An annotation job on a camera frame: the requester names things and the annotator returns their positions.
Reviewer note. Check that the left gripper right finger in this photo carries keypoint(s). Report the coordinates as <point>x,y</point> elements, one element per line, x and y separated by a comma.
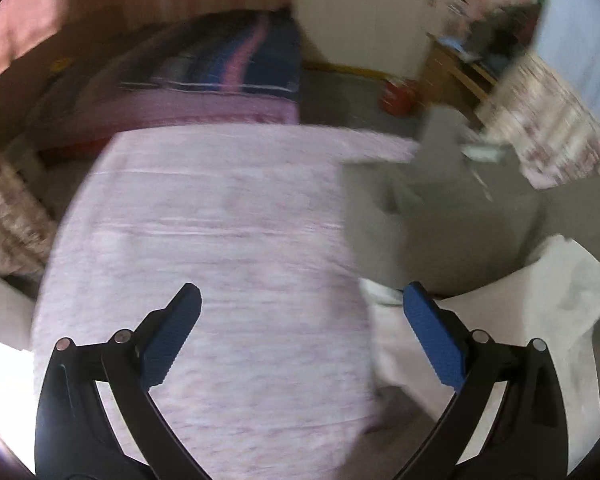
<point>529,436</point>

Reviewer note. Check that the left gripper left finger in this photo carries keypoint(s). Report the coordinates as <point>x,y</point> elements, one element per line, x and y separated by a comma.
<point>73,435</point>

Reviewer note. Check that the grey and white jacket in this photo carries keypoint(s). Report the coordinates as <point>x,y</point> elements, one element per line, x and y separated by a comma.
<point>516,261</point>

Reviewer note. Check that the pink bed sheet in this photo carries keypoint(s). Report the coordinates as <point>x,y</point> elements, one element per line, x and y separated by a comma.
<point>274,380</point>

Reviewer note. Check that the left floral curtain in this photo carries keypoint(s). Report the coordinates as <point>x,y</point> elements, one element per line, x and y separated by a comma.
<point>26,230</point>

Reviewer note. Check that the floral beige curtain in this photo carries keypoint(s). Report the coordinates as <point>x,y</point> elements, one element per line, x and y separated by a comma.
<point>554,134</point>

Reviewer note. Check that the red round object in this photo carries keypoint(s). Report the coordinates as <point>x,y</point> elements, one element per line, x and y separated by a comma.
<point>399,96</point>

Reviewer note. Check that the wooden bedside table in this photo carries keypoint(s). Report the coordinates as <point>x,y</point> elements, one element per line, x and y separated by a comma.
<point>445,79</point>

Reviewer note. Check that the light blue curtain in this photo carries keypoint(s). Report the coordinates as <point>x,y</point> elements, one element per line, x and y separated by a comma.
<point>568,40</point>

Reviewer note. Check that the striped blue pink blanket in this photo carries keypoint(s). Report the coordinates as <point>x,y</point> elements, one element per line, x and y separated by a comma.
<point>233,66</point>

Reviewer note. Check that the white wardrobe with stickers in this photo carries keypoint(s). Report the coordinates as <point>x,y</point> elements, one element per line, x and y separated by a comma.
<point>380,36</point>

